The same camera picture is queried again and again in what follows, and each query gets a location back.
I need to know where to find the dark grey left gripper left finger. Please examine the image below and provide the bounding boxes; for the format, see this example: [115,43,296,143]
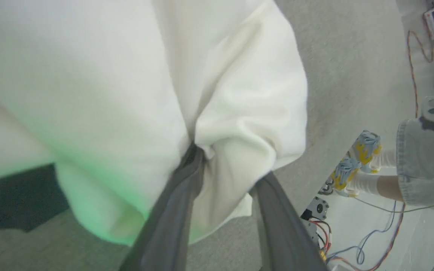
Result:
[119,144,205,271]

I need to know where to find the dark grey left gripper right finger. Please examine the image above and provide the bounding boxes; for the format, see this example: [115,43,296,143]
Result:
[250,172,329,271]

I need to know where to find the white shirt with black sleeves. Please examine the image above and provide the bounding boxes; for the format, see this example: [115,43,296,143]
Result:
[0,0,309,247]

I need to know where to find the black silver stepper motor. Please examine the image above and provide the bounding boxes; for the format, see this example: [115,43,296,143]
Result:
[301,196,330,221]

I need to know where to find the blue yellow sneaker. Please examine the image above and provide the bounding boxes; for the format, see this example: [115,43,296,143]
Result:
[329,158,363,198]
[348,130,383,174]

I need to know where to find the white sock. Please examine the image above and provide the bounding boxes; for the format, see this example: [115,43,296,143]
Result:
[371,150,397,168]
[351,174,382,196]

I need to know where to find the bare person leg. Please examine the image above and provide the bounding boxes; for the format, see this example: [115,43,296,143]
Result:
[377,176,404,202]

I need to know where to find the grey denim shorts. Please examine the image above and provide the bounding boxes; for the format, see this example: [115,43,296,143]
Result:
[396,117,434,217]

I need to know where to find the blue wire loop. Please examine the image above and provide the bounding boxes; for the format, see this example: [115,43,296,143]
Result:
[326,201,397,265]

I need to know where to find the red orange wire bundle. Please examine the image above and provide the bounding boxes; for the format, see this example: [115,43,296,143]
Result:
[360,203,406,271]

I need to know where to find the thin grey cable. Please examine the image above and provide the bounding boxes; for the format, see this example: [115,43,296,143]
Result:
[354,197,434,213]

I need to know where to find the thin red wire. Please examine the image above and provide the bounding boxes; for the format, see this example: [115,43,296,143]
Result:
[407,30,434,118]

